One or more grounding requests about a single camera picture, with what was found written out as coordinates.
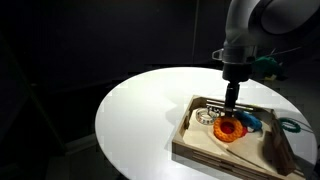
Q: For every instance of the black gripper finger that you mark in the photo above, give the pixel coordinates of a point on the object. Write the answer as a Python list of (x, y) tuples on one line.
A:
[(229, 100), (235, 93)]

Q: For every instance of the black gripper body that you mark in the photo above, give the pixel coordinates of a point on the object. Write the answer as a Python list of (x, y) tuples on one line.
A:
[(236, 71)]

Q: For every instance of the wooden slatted tray box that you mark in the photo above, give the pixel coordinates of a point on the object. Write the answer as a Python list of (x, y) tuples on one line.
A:
[(206, 153)]

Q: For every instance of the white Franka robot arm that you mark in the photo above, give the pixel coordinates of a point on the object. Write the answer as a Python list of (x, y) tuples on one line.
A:
[(246, 26)]

